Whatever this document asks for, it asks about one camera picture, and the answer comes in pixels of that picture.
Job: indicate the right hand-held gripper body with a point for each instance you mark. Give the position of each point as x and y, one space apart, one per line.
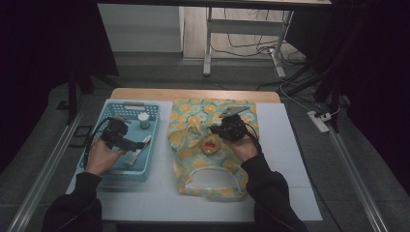
233 129

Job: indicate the citrus print fabric bag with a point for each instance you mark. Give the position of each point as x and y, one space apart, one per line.
193 161

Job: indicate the white desk frame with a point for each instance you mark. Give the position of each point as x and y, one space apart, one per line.
241 26

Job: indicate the white tube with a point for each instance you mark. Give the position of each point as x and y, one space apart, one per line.
137 158

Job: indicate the metal rail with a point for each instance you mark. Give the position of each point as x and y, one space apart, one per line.
361 187
42 180

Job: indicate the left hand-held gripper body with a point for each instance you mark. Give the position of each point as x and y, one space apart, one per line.
114 133

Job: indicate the person's right hand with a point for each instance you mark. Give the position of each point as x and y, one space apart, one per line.
246 150

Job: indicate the white lidded jar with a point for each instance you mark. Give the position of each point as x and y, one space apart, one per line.
144 121

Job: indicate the white power strip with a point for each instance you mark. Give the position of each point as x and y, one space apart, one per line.
318 121

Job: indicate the person's left hand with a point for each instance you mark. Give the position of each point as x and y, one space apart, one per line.
101 158

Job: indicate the light blue plastic basket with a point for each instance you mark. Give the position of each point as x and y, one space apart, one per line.
141 167

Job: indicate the small yellow red object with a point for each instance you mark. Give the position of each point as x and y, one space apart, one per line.
211 146

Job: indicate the white cabinet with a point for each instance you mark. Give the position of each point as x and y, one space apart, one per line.
141 29

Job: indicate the wooden table with white mat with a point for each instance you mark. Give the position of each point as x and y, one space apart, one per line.
283 154

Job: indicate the black stand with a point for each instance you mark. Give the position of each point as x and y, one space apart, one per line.
72 93
333 93

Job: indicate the black curtain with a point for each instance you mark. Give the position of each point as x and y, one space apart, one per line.
32 48
370 64

